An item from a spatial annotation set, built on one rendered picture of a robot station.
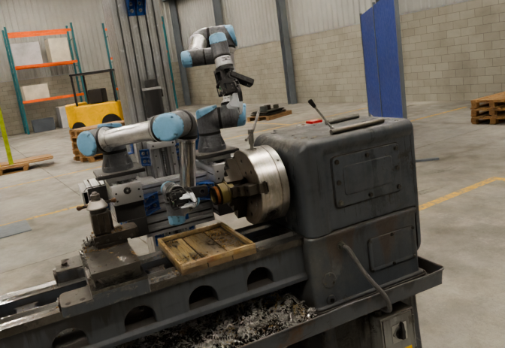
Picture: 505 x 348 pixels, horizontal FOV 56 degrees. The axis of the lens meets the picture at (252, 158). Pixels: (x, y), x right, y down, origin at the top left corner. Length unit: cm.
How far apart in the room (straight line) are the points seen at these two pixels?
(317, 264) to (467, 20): 1153
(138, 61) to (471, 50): 1120
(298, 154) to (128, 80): 109
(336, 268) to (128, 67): 144
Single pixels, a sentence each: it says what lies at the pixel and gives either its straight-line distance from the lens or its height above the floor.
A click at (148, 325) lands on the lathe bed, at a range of 185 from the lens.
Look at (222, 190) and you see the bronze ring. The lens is 191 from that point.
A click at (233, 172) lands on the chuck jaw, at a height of 115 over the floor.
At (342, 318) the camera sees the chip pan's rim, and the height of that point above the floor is 54.
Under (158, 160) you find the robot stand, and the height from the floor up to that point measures 116.
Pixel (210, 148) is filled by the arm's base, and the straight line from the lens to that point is 247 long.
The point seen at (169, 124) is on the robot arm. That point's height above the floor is 138.
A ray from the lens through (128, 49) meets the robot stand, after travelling 258.
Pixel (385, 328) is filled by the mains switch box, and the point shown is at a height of 40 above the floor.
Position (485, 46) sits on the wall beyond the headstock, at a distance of 1293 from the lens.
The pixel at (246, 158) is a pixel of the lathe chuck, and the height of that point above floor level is 121.
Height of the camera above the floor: 156
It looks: 11 degrees down
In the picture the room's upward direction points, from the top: 8 degrees counter-clockwise
